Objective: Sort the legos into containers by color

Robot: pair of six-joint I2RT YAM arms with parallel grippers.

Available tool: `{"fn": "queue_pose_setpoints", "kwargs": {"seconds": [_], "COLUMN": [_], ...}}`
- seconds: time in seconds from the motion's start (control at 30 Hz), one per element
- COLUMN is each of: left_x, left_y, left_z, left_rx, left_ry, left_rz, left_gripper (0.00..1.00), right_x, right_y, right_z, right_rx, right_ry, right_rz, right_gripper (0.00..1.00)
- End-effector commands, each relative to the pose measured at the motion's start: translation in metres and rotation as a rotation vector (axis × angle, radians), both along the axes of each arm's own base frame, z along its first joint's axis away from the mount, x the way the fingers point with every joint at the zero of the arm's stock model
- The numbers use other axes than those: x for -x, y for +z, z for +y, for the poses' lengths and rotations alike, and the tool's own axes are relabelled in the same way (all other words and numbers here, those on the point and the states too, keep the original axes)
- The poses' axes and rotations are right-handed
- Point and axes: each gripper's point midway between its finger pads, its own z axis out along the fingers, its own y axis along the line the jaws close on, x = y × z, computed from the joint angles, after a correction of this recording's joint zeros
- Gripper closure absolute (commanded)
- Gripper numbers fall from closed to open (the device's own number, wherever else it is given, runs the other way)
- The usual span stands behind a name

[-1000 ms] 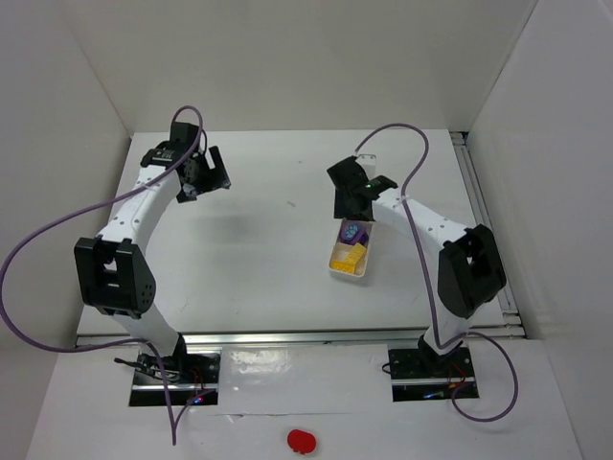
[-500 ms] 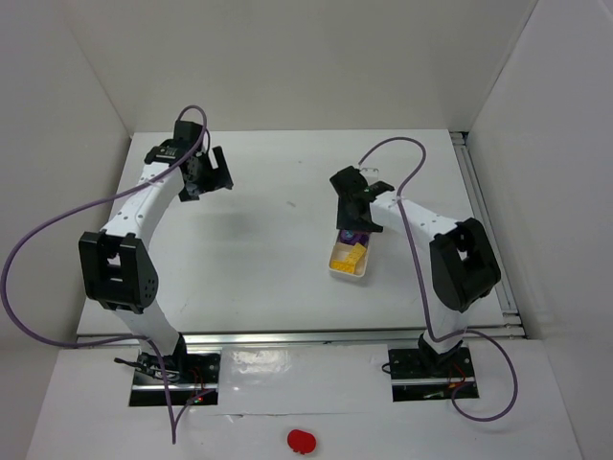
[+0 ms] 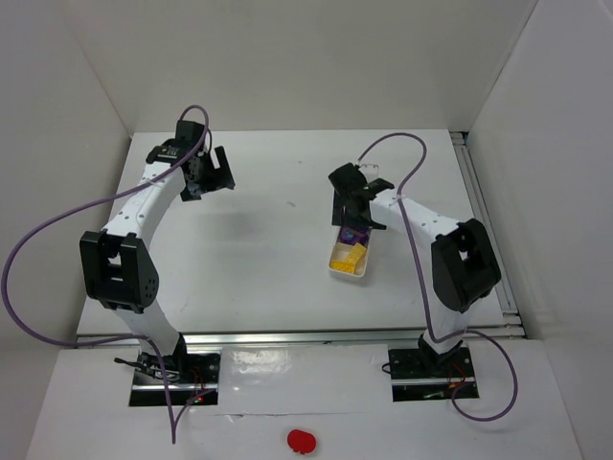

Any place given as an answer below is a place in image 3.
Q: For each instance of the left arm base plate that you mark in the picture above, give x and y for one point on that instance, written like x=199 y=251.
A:
x=199 y=378

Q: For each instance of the purple lego brick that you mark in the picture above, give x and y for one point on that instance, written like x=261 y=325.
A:
x=362 y=238

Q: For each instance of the white divided plastic container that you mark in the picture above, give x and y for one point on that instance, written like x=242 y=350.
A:
x=339 y=252

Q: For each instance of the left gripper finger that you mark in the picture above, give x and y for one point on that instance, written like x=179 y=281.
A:
x=221 y=176
x=187 y=195

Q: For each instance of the aluminium front rail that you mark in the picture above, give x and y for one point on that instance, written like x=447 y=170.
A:
x=317 y=337

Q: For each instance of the round purple flower lego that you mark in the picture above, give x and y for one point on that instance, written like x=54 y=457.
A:
x=347 y=235

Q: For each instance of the red round object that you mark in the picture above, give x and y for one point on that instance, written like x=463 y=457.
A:
x=301 y=442

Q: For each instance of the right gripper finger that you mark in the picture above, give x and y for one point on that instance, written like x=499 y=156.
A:
x=366 y=222
x=338 y=209

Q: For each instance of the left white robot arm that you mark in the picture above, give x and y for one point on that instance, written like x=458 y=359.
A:
x=118 y=271

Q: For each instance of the aluminium right side rail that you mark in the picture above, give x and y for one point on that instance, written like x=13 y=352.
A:
x=511 y=314

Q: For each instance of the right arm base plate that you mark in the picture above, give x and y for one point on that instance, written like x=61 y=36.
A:
x=412 y=381

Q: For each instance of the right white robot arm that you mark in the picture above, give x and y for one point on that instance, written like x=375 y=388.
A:
x=455 y=262

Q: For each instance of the light yellow lego brick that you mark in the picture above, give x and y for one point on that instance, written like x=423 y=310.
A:
x=356 y=253

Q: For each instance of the dark yellow lego brick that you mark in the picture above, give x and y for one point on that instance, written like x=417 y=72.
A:
x=348 y=267

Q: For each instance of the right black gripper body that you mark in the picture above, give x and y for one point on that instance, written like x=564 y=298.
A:
x=357 y=218

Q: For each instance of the aluminium rail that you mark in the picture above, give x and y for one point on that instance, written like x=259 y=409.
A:
x=317 y=337
x=511 y=314

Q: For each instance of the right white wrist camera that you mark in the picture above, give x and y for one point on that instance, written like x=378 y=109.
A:
x=369 y=171

